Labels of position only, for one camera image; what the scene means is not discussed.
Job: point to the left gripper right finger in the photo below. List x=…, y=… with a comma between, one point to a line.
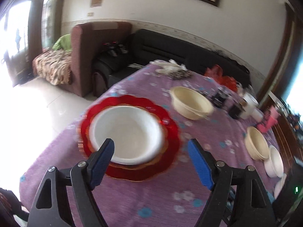
x=237, y=196

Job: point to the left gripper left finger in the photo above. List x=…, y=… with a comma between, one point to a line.
x=78, y=184

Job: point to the large white bowl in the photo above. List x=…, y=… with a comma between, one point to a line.
x=274, y=164

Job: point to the beige bowl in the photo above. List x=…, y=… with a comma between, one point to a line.
x=190, y=104
x=256, y=144

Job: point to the red glass plate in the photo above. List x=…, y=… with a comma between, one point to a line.
x=161, y=163

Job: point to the wooden radiator cabinet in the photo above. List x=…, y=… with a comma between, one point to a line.
x=283, y=131

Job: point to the pink knitted thermos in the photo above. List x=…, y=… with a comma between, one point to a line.
x=270, y=118

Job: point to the white plastic jar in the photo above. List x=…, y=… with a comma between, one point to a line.
x=252, y=103

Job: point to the dark jar with cork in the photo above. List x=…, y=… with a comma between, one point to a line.
x=237, y=108

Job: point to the purple floral tablecloth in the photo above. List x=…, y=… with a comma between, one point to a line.
x=175, y=197

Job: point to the black tin can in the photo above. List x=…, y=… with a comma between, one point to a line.
x=220, y=97

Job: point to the red plastic bag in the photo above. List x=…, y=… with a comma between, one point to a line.
x=216, y=73

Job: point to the patterned blanket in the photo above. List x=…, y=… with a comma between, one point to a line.
x=53, y=66

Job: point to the black sofa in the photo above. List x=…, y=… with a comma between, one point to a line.
x=118, y=60

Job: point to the green cushion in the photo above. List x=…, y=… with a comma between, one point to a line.
x=64, y=42

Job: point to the maroon armchair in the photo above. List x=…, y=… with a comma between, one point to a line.
x=87, y=40

